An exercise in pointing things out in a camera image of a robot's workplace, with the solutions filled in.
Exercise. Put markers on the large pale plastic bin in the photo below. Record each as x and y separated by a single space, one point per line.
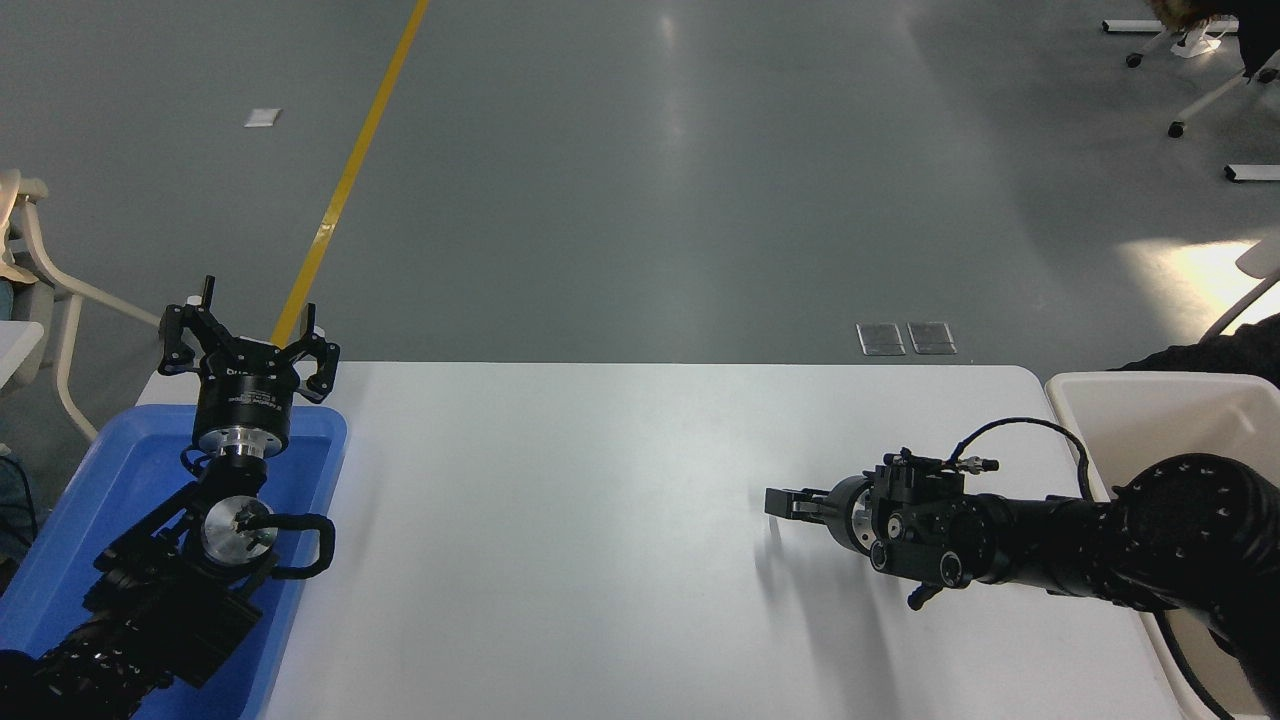
1150 420

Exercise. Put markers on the metal floor outlet plate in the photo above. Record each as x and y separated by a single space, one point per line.
881 339
932 338

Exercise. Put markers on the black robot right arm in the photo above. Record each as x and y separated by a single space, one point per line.
1060 540

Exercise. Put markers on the white side table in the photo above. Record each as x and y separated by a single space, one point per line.
18 345

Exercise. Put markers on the office chair wheeled base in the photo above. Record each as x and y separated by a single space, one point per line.
1215 95

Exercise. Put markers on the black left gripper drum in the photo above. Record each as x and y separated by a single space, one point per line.
245 390

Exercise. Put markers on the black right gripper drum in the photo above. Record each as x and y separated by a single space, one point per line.
840 515

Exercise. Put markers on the yellow floor tape line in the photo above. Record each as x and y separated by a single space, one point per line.
345 180

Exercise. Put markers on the white floor label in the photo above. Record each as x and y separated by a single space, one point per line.
263 117

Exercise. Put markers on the blue plastic tray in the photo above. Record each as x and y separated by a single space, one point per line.
130 470

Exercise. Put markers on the white frame chair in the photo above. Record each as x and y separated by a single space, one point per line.
45 270

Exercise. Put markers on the white floor bar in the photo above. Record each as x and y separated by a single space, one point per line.
1255 173
1130 25

